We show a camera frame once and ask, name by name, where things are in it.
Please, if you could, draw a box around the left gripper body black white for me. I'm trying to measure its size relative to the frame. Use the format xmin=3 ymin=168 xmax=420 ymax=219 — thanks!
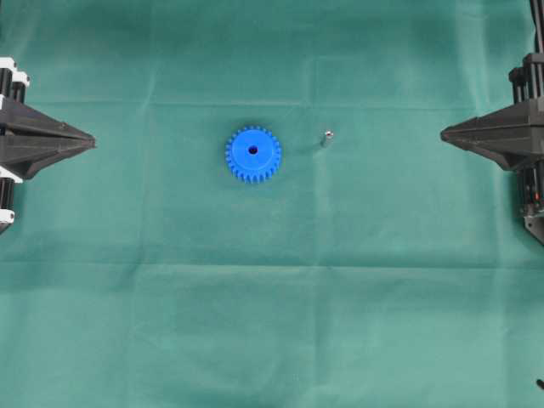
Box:
xmin=1 ymin=57 xmax=30 ymax=233

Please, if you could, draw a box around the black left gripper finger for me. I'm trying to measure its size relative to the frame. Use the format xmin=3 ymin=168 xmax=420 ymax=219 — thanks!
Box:
xmin=1 ymin=138 xmax=96 ymax=180
xmin=1 ymin=101 xmax=95 ymax=142

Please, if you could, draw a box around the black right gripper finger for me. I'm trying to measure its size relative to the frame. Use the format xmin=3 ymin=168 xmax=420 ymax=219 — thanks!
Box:
xmin=440 ymin=100 xmax=543 ymax=140
xmin=441 ymin=134 xmax=543 ymax=172

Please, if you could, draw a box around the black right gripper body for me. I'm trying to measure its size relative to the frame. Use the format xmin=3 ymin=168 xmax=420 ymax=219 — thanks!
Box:
xmin=508 ymin=53 xmax=543 ymax=244

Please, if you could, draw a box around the small silver metal shaft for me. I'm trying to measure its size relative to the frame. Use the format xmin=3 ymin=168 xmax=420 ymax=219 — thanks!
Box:
xmin=320 ymin=130 xmax=335 ymax=148

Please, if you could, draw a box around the blue plastic gear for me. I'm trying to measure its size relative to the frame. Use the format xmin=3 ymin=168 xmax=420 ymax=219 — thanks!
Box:
xmin=224 ymin=126 xmax=282 ymax=184

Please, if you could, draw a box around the green cloth mat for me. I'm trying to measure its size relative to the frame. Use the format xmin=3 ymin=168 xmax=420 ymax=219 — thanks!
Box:
xmin=1 ymin=1 xmax=543 ymax=407

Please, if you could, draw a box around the black cable top right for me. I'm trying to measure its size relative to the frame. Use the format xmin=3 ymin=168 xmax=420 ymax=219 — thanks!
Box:
xmin=529 ymin=0 xmax=544 ymax=55

